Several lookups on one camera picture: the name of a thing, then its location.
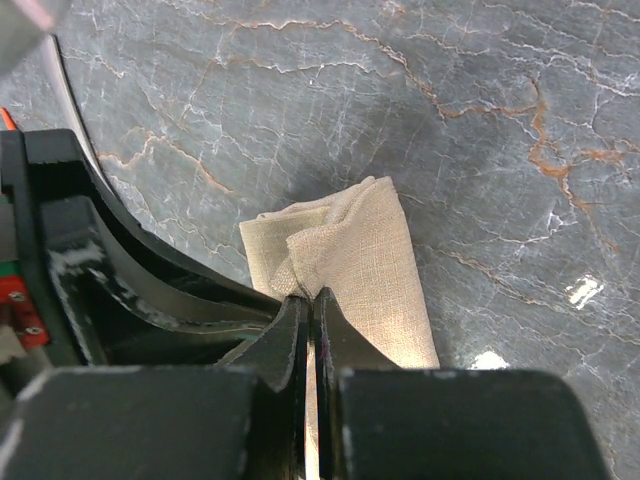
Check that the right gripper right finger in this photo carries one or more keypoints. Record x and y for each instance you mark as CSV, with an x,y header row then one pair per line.
x,y
338,345

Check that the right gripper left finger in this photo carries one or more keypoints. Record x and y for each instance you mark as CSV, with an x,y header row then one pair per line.
x,y
276,437

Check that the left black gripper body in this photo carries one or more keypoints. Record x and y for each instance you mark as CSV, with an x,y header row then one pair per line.
x,y
42,172

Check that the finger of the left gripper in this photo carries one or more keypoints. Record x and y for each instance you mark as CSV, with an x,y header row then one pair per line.
x,y
161,275
130,331

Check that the beige cloth napkin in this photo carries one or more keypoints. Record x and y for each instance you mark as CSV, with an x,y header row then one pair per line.
x,y
357,243

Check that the black knife clear handle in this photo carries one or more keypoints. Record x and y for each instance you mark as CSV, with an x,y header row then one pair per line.
x,y
56,75

